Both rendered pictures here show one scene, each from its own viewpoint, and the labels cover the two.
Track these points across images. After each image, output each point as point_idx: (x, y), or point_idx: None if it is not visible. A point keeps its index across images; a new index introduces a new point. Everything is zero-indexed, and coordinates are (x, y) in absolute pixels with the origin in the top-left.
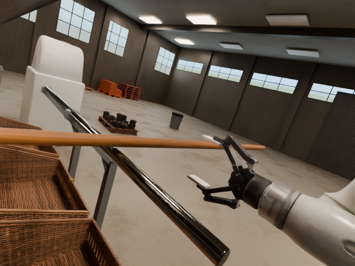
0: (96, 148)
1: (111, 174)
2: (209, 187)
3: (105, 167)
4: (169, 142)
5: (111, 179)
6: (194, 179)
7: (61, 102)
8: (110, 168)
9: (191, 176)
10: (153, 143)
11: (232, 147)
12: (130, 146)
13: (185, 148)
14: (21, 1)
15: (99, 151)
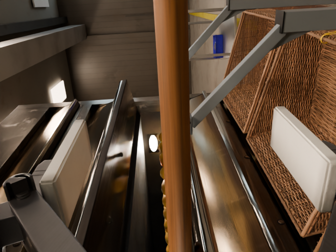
0: (243, 71)
1: (314, 22)
2: (332, 174)
3: (293, 35)
4: (168, 129)
5: (328, 17)
6: (285, 166)
7: None
8: (295, 30)
9: (275, 144)
10: (174, 183)
11: (22, 227)
12: (189, 231)
13: (183, 39)
14: None
15: (252, 64)
